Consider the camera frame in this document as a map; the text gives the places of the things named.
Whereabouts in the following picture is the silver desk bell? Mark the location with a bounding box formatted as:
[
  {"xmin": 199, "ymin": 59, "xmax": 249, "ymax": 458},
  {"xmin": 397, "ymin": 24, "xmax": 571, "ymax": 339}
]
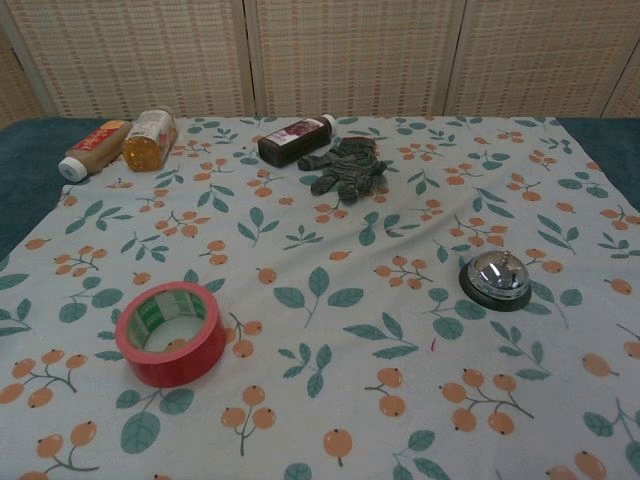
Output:
[{"xmin": 458, "ymin": 250, "xmax": 533, "ymax": 314}]

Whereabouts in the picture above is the floral print tablecloth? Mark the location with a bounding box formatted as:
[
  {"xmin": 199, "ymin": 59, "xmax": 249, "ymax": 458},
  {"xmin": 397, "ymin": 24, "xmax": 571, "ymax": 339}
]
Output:
[{"xmin": 0, "ymin": 115, "xmax": 640, "ymax": 480}]

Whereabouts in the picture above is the grey striped knit glove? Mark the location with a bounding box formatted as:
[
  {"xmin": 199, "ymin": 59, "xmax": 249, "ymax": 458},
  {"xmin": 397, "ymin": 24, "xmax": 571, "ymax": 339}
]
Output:
[{"xmin": 297, "ymin": 136, "xmax": 389, "ymax": 204}]

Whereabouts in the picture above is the dark red juice bottle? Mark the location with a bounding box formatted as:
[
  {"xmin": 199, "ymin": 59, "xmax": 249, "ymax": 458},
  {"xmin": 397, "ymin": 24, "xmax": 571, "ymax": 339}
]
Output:
[{"xmin": 257, "ymin": 113, "xmax": 338, "ymax": 167}]

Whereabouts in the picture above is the woven folding screen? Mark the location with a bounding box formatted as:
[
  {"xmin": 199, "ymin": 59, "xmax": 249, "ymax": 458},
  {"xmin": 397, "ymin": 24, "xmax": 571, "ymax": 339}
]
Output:
[{"xmin": 0, "ymin": 0, "xmax": 640, "ymax": 126}]

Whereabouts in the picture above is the red tape roll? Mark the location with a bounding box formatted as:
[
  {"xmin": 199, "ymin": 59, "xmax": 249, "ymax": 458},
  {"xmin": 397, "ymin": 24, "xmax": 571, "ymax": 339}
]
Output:
[{"xmin": 114, "ymin": 281, "xmax": 227, "ymax": 388}]

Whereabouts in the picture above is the orange juice bottle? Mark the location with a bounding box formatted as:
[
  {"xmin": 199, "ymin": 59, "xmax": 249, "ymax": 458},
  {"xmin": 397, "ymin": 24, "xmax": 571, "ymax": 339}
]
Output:
[{"xmin": 121, "ymin": 109, "xmax": 178, "ymax": 173}]

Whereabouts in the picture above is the brown drink bottle white cap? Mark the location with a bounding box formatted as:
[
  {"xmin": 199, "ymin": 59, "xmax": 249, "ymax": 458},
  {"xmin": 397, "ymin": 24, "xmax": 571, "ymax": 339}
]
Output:
[{"xmin": 57, "ymin": 118, "xmax": 133, "ymax": 182}]

